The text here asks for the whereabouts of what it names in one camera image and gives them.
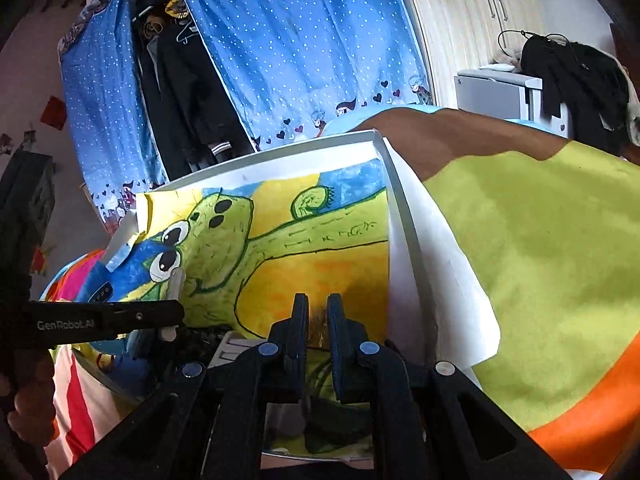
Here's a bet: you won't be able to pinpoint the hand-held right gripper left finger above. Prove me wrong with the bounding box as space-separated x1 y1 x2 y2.
60 292 311 480

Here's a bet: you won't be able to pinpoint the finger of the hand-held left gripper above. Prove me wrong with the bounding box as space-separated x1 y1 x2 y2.
111 299 185 334

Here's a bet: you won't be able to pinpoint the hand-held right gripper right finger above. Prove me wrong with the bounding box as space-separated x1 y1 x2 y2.
326 292 573 480

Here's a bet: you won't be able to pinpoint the white hair clip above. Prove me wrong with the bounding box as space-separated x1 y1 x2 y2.
159 267 185 342

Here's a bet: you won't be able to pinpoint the black bead necklace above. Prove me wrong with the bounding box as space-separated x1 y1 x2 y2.
177 330 223 366

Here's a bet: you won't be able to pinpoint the white cardboard box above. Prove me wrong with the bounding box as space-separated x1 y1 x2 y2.
107 129 502 461

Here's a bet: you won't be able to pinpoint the person's left hand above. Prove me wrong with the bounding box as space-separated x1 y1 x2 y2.
0 347 58 448

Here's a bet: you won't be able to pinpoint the ribbed metal hair clip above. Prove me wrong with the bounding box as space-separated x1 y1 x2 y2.
210 330 262 367

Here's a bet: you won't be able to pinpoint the blue wristwatch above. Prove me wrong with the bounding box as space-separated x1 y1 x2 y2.
90 210 146 306

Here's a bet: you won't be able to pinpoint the painted cartoon paper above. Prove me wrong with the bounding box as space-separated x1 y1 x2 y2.
135 157 393 461

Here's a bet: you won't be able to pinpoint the red paper square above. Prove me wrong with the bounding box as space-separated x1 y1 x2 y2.
40 96 67 131

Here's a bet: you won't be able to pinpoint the printed blanket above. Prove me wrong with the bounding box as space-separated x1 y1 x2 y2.
30 105 640 480

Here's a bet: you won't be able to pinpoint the dark hanging clothes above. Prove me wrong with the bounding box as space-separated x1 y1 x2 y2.
127 0 261 181

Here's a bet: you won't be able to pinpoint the white nightstand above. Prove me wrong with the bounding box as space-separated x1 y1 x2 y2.
454 67 571 138

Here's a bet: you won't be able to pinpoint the light wooden wardrobe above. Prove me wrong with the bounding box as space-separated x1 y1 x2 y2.
400 0 551 111

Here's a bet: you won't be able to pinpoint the black clothes pile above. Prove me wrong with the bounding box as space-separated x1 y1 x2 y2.
520 32 633 156

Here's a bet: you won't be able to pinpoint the white cloth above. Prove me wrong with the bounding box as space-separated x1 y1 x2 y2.
615 55 640 148

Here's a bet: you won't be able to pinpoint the yellow bear wall picture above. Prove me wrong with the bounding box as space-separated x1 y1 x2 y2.
31 244 57 277

